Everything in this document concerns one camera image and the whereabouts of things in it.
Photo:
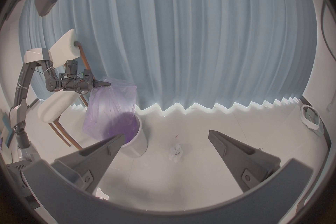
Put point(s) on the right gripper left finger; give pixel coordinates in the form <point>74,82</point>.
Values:
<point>89,162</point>

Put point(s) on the white trash bin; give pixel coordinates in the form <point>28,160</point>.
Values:
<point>136,144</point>

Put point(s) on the purple plastic bag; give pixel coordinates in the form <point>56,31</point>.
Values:
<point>110,107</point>

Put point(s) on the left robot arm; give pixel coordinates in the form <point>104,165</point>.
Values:
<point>25,73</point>

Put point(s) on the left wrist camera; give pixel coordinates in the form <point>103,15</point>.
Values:
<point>86,73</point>

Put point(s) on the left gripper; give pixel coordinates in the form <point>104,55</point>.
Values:
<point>78,85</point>

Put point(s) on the white plastic container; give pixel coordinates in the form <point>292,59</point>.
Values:
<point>309,118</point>

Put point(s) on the white cushioned wooden chair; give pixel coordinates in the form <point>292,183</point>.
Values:
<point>52,110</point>

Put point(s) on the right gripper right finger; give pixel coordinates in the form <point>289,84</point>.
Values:
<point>236,157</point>

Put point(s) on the white paper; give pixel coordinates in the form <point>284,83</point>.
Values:
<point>175,152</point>

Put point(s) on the pale blue curtain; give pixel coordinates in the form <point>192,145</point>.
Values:
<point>196,34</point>

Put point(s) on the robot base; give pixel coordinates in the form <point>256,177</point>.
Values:
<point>28,154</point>

